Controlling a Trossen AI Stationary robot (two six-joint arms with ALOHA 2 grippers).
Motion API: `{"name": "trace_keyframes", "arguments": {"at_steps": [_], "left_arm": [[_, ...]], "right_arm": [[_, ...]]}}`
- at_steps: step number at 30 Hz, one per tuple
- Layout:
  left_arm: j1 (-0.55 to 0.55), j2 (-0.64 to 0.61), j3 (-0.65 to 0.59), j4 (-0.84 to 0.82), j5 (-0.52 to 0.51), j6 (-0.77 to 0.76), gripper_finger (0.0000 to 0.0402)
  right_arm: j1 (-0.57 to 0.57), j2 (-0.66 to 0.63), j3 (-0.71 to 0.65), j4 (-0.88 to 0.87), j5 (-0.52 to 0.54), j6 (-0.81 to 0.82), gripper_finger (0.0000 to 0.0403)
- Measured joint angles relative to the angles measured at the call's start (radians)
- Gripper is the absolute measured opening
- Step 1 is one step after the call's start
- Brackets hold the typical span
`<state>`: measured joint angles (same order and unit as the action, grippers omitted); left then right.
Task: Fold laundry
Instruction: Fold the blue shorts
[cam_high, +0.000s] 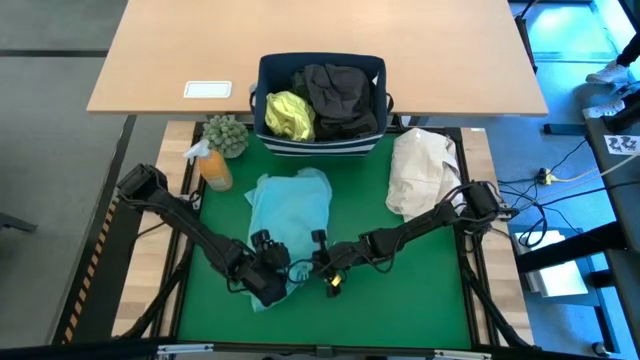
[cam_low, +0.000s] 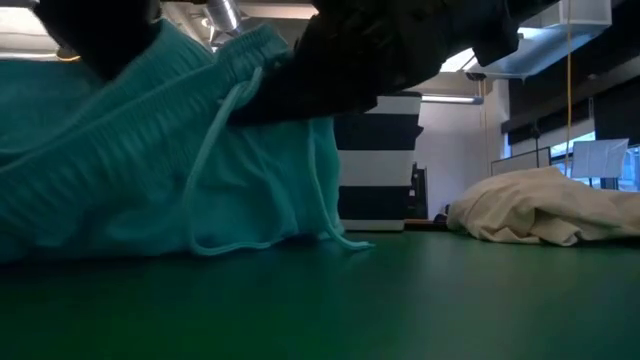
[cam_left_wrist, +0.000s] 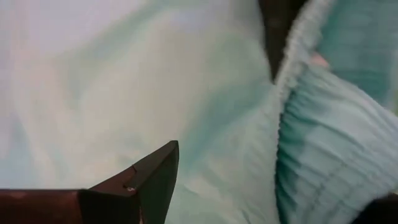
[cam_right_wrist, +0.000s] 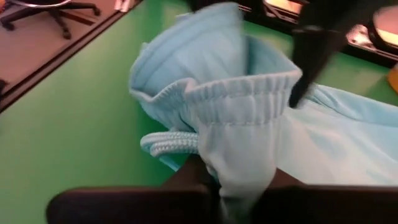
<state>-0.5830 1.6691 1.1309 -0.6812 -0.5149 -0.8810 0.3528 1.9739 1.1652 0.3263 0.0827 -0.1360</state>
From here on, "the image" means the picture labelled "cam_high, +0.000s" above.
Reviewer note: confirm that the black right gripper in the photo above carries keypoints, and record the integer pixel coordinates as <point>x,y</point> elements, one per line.
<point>335,260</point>

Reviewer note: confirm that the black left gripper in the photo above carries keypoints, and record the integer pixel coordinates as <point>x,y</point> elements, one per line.
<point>272,262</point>

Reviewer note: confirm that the light blue shorts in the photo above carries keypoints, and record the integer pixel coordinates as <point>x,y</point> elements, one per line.
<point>290,210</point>

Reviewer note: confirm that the dark grey shorts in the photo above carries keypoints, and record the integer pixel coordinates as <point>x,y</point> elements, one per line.
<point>340,100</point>

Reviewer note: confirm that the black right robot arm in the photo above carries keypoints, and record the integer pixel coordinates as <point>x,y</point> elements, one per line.
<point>425,220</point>

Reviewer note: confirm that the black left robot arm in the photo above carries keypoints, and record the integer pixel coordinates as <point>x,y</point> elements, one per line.
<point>175,220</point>

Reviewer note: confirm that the navy white striped laundry basket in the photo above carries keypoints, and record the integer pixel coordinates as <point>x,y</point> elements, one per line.
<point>320,147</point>

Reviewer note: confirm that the orange spray bottle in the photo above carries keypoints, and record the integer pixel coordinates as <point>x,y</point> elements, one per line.
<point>215,170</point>

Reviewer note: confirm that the green table mat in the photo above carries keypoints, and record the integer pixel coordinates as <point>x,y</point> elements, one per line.
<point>375,315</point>

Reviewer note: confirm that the potted green succulent plant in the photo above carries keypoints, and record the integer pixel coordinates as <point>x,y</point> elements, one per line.
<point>225,135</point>

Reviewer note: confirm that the beige folded garment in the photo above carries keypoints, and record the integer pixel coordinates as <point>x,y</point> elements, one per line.
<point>420,175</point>

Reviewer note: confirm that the yellow garment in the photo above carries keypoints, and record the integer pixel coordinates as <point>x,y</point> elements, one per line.
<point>290,115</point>

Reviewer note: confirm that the wooden table side board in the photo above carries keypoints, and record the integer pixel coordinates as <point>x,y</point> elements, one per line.
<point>477,155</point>
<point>172,147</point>

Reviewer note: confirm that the dark green garment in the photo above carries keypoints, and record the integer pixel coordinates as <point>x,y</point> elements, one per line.
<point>298,85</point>

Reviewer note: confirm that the black panel with hazard stripes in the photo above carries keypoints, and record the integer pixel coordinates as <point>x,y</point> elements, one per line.
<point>100,280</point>

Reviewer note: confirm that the white basket label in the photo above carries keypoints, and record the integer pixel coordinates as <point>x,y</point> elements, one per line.
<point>376,79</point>

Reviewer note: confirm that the light wooden desk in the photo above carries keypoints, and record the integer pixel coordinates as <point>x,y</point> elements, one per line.
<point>350,30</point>

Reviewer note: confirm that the yellow black power connector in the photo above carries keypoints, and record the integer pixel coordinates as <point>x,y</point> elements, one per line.
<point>546,176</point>

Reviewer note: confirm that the white floor box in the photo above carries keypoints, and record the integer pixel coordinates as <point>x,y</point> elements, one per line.
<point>555,280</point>

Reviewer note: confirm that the black side table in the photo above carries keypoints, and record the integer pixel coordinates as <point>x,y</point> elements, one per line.
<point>625,200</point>

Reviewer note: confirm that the person's white shoe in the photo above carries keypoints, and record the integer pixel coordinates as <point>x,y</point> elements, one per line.
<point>602,108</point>
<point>607,74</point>

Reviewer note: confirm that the white paper with black marks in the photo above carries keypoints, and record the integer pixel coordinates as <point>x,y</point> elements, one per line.
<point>622,144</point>

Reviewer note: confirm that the person's leg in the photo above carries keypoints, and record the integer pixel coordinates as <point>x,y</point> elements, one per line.
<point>631,50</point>

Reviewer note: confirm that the black table frame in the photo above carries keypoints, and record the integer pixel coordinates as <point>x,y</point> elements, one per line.
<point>250,345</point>

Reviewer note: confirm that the silver metal bracket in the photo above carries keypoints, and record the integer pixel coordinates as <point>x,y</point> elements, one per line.
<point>185,348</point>
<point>462,355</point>

